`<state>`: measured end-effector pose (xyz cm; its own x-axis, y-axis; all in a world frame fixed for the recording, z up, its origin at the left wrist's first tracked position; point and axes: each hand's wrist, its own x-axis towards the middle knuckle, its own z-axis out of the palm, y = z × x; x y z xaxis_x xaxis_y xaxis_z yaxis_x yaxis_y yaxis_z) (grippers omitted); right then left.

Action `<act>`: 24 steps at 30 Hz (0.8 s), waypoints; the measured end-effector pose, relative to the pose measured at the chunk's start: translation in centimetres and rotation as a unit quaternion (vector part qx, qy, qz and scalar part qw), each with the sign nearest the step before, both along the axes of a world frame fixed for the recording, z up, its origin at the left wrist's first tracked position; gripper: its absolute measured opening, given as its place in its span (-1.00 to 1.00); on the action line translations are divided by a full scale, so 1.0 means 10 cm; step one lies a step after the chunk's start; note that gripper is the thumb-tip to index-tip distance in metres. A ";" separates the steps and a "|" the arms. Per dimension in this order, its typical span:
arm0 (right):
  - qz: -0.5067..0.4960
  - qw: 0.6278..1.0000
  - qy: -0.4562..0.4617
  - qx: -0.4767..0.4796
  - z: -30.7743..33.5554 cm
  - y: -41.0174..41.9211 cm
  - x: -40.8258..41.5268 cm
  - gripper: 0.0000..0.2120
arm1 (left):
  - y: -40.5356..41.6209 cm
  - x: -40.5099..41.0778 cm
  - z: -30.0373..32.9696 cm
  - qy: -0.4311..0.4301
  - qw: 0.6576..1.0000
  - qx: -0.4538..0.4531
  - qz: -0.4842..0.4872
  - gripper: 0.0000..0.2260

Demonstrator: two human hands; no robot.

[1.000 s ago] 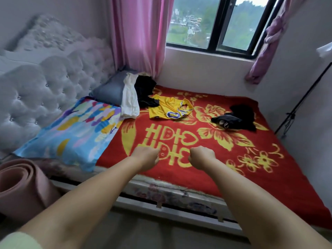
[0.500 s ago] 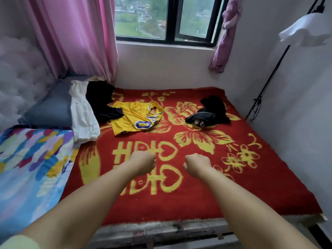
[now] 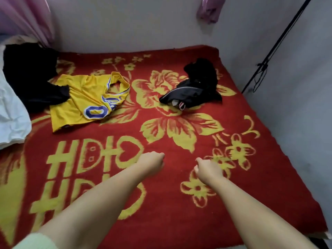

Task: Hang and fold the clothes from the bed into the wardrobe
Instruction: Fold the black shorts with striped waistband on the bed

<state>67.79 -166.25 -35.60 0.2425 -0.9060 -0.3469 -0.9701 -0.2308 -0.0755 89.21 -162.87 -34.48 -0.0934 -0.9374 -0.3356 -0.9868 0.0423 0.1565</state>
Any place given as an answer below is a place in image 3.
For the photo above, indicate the tied pink curtain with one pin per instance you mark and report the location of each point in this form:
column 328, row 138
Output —
column 211, row 8

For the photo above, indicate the wide pink curtain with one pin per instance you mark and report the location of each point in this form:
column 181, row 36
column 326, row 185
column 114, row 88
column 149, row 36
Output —
column 26, row 15

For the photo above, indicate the yellow basketball jersey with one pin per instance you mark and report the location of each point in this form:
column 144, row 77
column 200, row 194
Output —
column 78, row 98

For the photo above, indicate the white bed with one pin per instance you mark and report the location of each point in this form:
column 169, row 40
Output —
column 319, row 237

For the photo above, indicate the person's left forearm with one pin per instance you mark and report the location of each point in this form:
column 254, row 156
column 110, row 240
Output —
column 88, row 212

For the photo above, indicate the person's right hand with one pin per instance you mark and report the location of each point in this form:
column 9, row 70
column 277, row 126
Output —
column 208, row 171

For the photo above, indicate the white long garment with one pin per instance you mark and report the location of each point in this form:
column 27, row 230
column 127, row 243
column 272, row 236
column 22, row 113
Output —
column 13, row 116

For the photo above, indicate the black white red-trim shorts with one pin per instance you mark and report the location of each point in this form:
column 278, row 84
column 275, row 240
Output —
column 189, row 96

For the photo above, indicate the small black garment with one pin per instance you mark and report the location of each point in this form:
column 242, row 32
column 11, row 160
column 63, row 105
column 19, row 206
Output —
column 202, row 72

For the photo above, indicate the red bedsheet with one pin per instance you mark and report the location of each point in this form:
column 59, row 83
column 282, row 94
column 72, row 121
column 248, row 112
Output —
column 259, row 194

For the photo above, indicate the person's left hand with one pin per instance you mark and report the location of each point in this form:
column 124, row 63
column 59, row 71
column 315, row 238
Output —
column 150, row 164

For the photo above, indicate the person's right forearm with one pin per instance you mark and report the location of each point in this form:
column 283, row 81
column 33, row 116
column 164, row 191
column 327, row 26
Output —
column 259, row 217

